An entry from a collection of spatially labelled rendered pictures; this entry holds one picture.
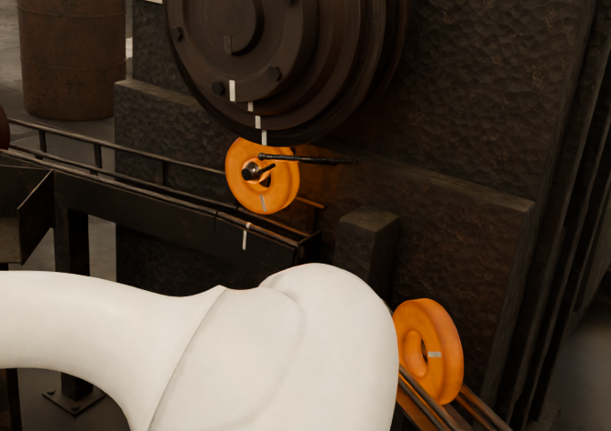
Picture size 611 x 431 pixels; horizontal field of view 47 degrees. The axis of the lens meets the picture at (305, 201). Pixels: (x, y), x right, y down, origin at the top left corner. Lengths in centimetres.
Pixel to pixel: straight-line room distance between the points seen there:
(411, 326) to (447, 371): 10
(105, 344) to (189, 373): 6
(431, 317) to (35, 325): 70
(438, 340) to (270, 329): 65
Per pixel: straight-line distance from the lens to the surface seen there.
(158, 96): 158
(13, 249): 152
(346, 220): 122
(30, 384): 215
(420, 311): 104
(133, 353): 39
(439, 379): 103
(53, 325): 41
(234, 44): 117
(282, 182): 130
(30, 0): 414
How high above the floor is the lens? 131
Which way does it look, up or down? 24 degrees down
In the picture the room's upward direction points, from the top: 6 degrees clockwise
